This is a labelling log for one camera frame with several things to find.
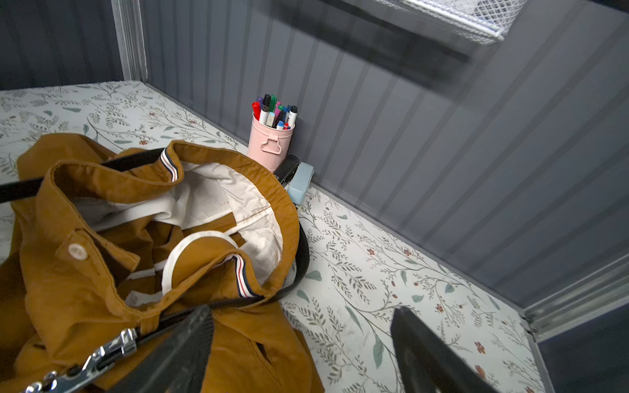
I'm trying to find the black stapler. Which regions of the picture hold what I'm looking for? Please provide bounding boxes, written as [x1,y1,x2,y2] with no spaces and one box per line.
[274,155,300,186]

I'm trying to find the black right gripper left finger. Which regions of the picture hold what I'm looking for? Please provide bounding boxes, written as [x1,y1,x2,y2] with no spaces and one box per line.
[110,305,215,392]

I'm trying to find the mustard brown trousers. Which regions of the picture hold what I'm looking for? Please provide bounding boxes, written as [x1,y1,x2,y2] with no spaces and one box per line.
[1,134,324,392]

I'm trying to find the white wire mesh basket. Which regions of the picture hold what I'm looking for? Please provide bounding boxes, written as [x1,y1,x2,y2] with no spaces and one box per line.
[381,0,527,45]

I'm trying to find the light blue stapler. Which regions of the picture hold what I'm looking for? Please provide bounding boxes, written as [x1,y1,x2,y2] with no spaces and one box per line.
[288,162,314,206]

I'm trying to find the black leather belt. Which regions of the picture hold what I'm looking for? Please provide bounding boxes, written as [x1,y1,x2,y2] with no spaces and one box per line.
[0,146,311,393]

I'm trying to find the pink metal pen cup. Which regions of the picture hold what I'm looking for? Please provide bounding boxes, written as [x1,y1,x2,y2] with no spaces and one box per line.
[247,115,294,172]

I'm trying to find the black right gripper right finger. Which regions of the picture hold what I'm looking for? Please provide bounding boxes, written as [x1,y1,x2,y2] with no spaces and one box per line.
[391,307,495,393]

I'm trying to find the colourful marker pens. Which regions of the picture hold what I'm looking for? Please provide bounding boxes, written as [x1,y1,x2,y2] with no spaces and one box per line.
[251,94,300,131]

